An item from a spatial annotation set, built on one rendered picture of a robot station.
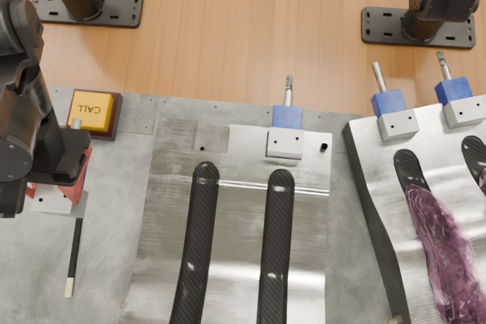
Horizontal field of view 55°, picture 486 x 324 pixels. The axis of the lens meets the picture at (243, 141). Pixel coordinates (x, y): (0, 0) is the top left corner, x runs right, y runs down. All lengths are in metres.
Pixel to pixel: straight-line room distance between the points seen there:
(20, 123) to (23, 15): 0.09
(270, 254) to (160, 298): 0.16
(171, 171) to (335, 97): 0.32
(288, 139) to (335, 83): 0.21
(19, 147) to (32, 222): 0.39
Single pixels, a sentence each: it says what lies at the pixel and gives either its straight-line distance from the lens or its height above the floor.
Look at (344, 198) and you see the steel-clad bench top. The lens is 0.77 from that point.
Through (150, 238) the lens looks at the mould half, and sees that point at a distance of 0.67.
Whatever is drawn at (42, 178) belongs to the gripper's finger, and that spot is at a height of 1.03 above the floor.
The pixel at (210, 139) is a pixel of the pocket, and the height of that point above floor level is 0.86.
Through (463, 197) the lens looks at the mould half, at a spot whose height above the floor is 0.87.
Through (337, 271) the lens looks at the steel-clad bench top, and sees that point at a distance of 0.76.
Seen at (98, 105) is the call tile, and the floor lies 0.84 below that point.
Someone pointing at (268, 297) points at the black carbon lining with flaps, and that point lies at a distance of 0.65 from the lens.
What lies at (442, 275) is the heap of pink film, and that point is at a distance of 0.68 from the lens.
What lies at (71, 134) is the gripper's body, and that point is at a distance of 0.58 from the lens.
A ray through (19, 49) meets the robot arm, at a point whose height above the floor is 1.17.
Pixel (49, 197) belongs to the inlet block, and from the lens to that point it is 0.64.
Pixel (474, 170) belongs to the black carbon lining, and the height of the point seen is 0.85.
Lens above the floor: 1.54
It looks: 73 degrees down
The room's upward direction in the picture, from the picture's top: straight up
